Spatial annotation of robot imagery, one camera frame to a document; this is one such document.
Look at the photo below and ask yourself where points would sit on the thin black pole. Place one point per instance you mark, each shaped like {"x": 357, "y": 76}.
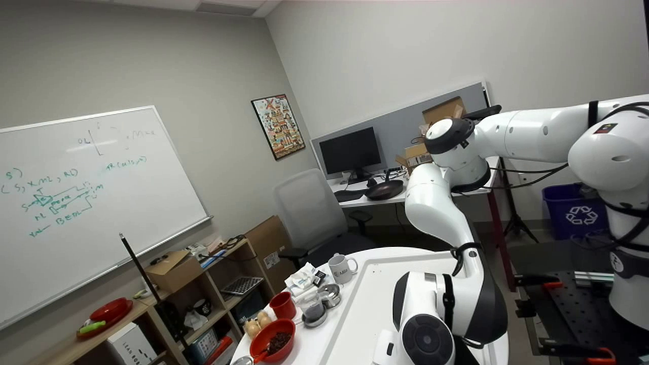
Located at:
{"x": 139, "y": 266}

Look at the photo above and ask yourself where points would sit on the whiteboard with green writing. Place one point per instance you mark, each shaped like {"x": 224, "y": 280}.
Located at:
{"x": 102, "y": 202}

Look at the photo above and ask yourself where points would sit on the closed cardboard box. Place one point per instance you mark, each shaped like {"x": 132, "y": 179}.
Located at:
{"x": 173, "y": 269}

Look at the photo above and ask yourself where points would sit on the wooden shelf unit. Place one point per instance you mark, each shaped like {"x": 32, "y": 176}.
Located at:
{"x": 155, "y": 325}

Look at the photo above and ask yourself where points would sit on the white box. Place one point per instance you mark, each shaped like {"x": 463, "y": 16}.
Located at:
{"x": 129, "y": 344}

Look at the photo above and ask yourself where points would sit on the red bowl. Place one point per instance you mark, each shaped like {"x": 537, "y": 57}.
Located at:
{"x": 261, "y": 346}

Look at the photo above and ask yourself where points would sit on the round white table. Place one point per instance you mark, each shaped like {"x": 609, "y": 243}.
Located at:
{"x": 306, "y": 344}

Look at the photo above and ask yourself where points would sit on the red plate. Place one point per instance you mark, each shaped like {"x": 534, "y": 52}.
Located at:
{"x": 112, "y": 311}

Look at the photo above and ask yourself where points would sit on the framed colourful poster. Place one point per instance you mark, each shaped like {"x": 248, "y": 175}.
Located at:
{"x": 279, "y": 125}

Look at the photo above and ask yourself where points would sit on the red cup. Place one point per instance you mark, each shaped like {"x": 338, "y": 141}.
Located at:
{"x": 282, "y": 305}

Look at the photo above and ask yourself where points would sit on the green and red toy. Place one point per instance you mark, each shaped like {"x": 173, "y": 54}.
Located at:
{"x": 91, "y": 328}

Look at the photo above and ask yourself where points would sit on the clear container yellow food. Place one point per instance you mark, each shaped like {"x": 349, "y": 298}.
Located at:
{"x": 257, "y": 325}

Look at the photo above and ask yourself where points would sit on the wide cardboard box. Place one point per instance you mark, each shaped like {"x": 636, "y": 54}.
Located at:
{"x": 414, "y": 152}

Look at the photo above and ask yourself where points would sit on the black tripod camera stand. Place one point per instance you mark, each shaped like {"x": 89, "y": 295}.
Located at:
{"x": 511, "y": 208}

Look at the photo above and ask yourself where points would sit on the grey desk partition panel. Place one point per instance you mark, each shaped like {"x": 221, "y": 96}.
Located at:
{"x": 398, "y": 127}

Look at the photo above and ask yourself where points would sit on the black keyboard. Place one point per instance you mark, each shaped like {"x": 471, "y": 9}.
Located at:
{"x": 347, "y": 195}

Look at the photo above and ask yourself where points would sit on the black computer monitor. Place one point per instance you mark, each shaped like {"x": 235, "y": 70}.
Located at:
{"x": 347, "y": 150}

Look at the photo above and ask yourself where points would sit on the black perforated robot table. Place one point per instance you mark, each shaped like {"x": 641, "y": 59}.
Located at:
{"x": 589, "y": 316}

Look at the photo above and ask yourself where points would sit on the white mug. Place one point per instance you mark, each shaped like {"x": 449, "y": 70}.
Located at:
{"x": 340, "y": 266}

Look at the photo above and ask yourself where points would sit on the white crumpled item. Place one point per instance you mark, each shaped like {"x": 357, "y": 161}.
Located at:
{"x": 194, "y": 319}

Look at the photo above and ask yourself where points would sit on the grey office chair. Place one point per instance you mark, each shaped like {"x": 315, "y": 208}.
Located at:
{"x": 306, "y": 205}

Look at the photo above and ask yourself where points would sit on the red storage box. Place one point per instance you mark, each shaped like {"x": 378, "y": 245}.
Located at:
{"x": 219, "y": 346}

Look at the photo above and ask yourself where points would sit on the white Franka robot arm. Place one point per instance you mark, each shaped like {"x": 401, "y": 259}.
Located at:
{"x": 540, "y": 131}

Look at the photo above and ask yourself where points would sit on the stack of papers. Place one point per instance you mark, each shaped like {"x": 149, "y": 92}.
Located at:
{"x": 209, "y": 252}

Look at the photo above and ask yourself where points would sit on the blue recycling bin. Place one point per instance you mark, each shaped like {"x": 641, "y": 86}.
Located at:
{"x": 574, "y": 213}

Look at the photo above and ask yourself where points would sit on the white plastic tray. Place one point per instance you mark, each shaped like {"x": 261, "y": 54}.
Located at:
{"x": 366, "y": 305}

